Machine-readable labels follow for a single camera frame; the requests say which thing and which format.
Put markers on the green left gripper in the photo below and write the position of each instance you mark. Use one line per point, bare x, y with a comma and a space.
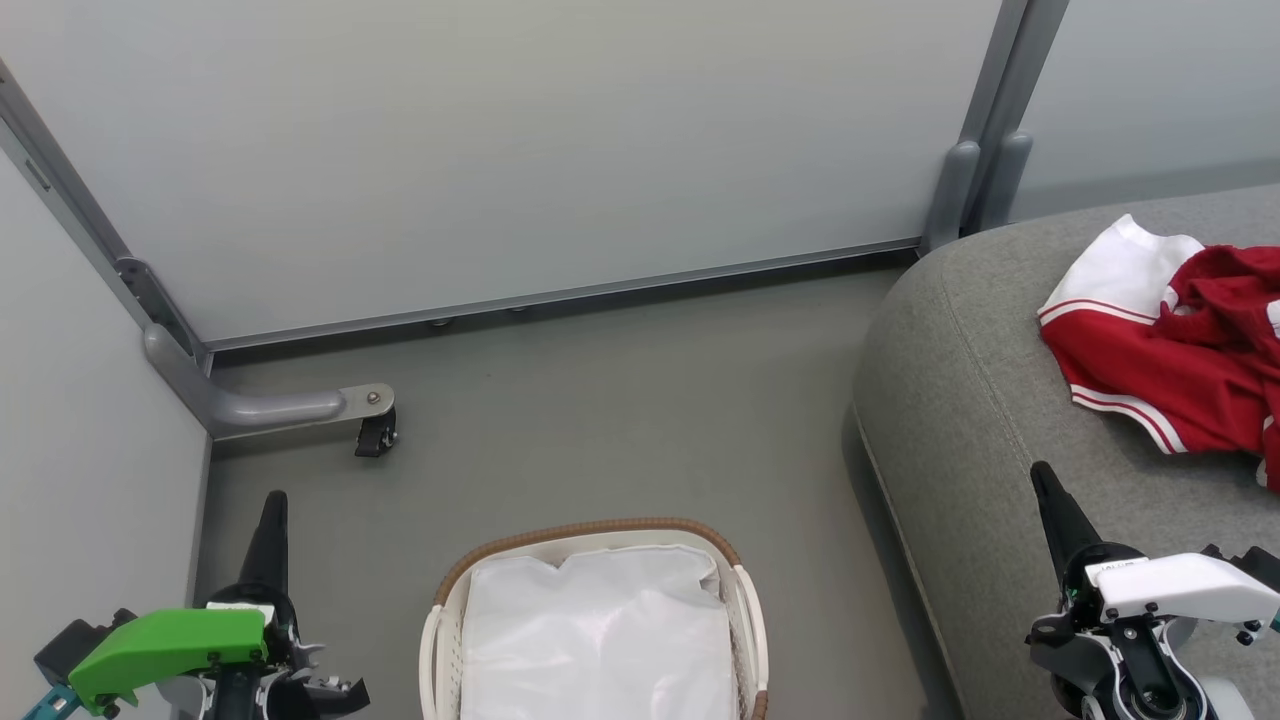
170, 640

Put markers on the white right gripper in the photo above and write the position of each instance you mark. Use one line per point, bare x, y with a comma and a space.
1170, 585

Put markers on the red and white jersey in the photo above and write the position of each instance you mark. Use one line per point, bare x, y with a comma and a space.
1150, 360

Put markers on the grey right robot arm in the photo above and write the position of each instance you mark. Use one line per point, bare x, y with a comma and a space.
1205, 700

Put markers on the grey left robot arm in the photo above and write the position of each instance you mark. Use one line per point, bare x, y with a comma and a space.
185, 702

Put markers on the grey fabric sofa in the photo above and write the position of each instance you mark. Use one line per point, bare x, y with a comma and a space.
970, 420

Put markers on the grey partition foot bar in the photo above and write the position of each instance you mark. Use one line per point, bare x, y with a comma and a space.
270, 408

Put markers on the partition caster wheel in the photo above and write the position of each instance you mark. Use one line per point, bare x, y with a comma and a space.
375, 435

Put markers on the white laundry basket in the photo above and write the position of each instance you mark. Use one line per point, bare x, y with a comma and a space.
600, 525

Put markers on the grey curved partition foot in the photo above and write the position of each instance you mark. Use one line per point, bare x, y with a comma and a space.
950, 200
1008, 180

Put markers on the white fabric basket liner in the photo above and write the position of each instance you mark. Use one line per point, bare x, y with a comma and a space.
600, 640

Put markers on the grey partition bottom rail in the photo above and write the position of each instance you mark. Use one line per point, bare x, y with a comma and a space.
560, 297

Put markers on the grey partition upright post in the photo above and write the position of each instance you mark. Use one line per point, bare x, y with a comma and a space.
1010, 60
70, 190

